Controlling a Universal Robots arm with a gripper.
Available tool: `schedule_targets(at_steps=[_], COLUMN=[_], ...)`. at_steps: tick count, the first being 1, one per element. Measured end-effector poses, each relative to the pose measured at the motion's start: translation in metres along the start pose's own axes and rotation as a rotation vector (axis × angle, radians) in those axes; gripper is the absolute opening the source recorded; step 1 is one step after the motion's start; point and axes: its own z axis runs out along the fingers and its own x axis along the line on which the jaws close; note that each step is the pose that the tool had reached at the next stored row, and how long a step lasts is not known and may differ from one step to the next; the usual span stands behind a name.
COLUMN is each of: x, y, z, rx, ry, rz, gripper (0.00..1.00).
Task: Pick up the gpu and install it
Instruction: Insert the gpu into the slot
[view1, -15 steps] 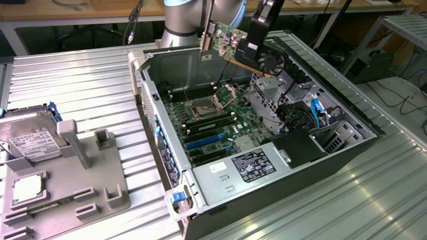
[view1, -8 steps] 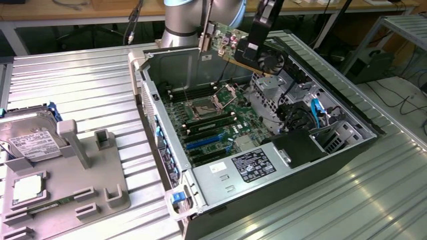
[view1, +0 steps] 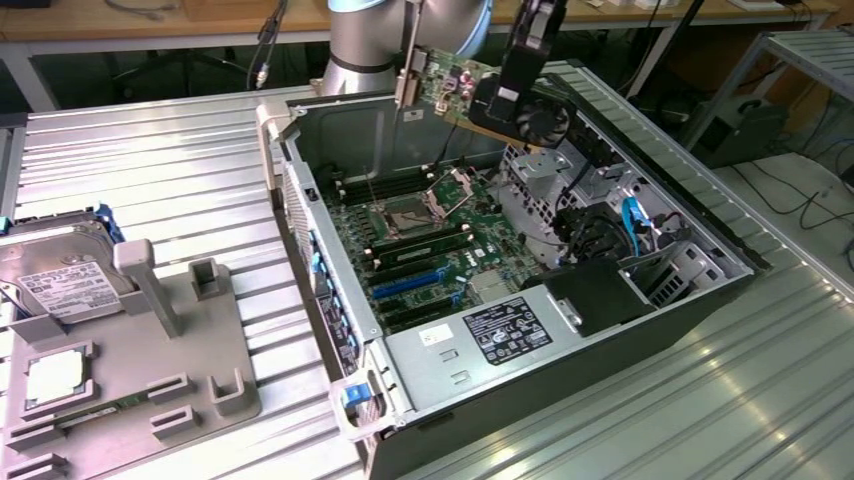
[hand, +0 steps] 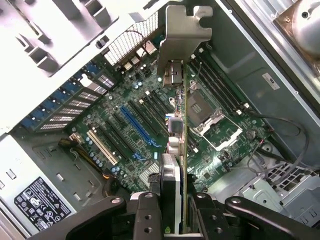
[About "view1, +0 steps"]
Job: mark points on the black plastic shroud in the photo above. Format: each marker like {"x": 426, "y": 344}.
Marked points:
{"x": 587, "y": 295}

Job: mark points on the blue plastic case tab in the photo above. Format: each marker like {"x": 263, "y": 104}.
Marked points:
{"x": 354, "y": 392}

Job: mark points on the white box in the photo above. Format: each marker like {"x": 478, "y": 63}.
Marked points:
{"x": 634, "y": 4}

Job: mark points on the black RAM slot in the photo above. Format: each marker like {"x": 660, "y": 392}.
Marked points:
{"x": 390, "y": 194}
{"x": 387, "y": 188}
{"x": 383, "y": 176}
{"x": 386, "y": 182}
{"x": 414, "y": 239}

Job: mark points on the silver CPU chip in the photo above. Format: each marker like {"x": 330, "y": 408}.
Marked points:
{"x": 56, "y": 375}

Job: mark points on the wooden desk white frame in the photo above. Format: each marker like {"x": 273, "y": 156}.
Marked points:
{"x": 734, "y": 15}

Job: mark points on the black expansion slot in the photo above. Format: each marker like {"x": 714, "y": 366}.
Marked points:
{"x": 423, "y": 316}
{"x": 407, "y": 274}
{"x": 417, "y": 302}

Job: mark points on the black office chair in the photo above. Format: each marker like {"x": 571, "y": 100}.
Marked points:
{"x": 194, "y": 57}

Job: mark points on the perforated metal drive cage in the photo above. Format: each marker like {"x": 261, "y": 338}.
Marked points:
{"x": 527, "y": 200}

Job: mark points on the silver chipset heat sink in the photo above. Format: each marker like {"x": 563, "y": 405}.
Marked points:
{"x": 490, "y": 284}

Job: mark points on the metal disk bay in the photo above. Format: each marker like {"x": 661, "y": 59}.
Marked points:
{"x": 668, "y": 285}

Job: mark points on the thin locking lever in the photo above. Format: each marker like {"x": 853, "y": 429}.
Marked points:
{"x": 373, "y": 186}

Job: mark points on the black box device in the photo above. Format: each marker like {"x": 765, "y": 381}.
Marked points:
{"x": 748, "y": 130}

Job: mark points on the green RAM stick bare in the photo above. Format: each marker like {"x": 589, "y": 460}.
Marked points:
{"x": 100, "y": 411}

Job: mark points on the CPU socket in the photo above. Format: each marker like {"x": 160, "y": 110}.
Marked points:
{"x": 407, "y": 217}

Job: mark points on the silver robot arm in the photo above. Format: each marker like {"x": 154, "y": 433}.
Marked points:
{"x": 361, "y": 40}

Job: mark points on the grey plastic corner bracket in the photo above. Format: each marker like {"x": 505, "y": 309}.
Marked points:
{"x": 267, "y": 130}
{"x": 357, "y": 425}

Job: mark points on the grey plastic parts rack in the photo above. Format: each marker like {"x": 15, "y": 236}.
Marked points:
{"x": 134, "y": 360}

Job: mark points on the silver hard disk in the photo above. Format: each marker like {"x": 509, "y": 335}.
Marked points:
{"x": 60, "y": 280}

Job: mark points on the graphics card with fan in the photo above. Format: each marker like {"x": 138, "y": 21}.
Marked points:
{"x": 434, "y": 60}

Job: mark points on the blue expansion slot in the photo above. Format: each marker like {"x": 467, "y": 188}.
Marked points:
{"x": 407, "y": 289}

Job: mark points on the metal socket cover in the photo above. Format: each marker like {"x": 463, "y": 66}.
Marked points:
{"x": 459, "y": 173}

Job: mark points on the RAM stick with black chips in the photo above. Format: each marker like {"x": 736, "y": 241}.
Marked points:
{"x": 421, "y": 250}

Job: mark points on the metal slat side table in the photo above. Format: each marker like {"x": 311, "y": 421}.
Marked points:
{"x": 814, "y": 55}

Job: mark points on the silver power supply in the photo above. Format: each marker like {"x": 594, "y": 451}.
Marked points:
{"x": 434, "y": 370}

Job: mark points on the green motherboard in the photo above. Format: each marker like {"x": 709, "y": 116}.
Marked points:
{"x": 494, "y": 235}

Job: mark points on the open black PC case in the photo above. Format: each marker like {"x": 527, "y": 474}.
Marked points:
{"x": 668, "y": 350}

